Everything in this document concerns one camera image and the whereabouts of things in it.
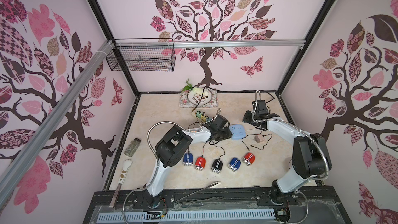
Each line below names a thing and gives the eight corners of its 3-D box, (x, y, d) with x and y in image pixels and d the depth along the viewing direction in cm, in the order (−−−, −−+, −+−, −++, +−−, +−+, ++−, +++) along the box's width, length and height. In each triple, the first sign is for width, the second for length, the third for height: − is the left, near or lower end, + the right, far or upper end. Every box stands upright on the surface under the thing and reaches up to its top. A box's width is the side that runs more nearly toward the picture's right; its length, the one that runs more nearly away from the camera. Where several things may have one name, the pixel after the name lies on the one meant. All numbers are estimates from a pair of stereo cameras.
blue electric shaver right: (227, 169, 85) (227, 167, 82) (230, 158, 89) (230, 156, 86) (238, 173, 83) (239, 171, 81) (240, 162, 87) (241, 160, 85)
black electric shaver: (209, 170, 84) (210, 169, 82) (213, 159, 88) (213, 158, 86) (220, 174, 83) (221, 172, 81) (223, 163, 87) (223, 161, 85)
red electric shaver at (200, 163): (192, 167, 85) (192, 165, 83) (198, 156, 89) (198, 154, 87) (201, 172, 83) (201, 170, 81) (207, 161, 87) (207, 159, 85)
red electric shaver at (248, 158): (240, 160, 88) (241, 158, 85) (246, 152, 91) (247, 150, 88) (249, 168, 85) (251, 166, 83) (255, 159, 88) (256, 157, 86)
